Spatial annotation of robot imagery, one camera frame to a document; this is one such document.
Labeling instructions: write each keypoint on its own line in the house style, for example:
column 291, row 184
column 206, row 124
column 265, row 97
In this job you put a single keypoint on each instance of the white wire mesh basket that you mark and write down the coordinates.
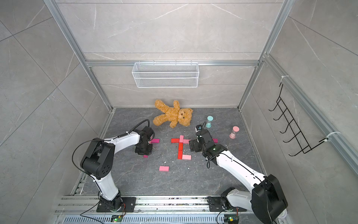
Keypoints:
column 166, row 75

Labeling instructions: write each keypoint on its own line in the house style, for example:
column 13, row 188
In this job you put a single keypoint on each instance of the pink sand timer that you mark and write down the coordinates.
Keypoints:
column 234, row 131

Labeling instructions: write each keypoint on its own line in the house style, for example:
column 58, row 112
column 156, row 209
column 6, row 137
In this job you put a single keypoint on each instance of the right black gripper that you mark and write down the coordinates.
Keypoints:
column 195, row 143

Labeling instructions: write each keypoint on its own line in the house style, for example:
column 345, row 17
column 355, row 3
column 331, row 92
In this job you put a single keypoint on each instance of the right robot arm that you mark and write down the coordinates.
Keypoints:
column 264, row 195

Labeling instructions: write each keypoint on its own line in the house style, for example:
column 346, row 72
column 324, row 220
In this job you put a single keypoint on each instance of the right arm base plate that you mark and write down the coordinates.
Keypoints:
column 217, row 204

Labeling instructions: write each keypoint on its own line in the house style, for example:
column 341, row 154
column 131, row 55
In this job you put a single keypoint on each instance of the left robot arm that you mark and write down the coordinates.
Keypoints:
column 98, row 160

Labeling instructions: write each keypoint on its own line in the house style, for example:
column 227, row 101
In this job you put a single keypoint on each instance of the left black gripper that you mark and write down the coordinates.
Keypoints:
column 149, row 152

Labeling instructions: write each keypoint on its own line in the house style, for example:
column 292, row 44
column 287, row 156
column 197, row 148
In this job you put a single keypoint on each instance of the brown teddy bear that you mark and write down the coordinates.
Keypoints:
column 175, row 115

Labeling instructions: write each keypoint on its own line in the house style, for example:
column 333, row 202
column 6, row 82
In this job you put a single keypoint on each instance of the teal sand timer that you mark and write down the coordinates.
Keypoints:
column 209, row 121

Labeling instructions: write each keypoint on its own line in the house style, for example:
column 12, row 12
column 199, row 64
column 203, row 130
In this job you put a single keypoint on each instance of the black wire hook rack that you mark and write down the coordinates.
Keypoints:
column 292, row 125

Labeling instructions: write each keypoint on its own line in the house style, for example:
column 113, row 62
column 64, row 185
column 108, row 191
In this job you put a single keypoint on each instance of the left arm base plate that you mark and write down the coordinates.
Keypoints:
column 120, row 204

